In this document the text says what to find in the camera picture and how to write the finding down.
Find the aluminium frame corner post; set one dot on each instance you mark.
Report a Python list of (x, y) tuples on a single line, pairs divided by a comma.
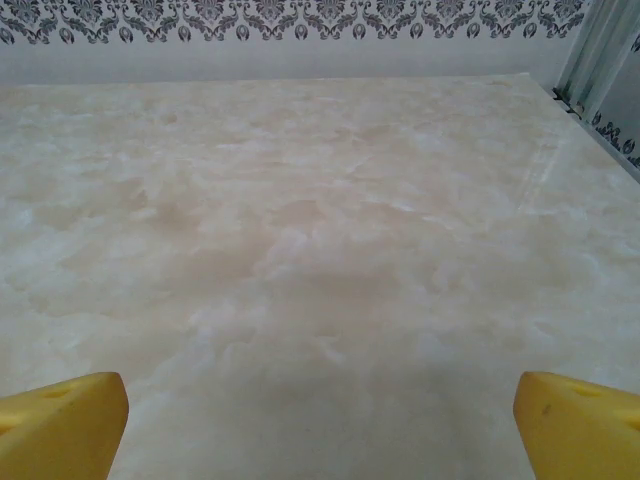
[(595, 55)]

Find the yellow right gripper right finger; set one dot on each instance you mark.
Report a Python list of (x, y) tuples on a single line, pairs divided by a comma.
[(580, 430)]

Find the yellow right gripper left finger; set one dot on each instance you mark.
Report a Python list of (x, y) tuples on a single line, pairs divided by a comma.
[(65, 430)]

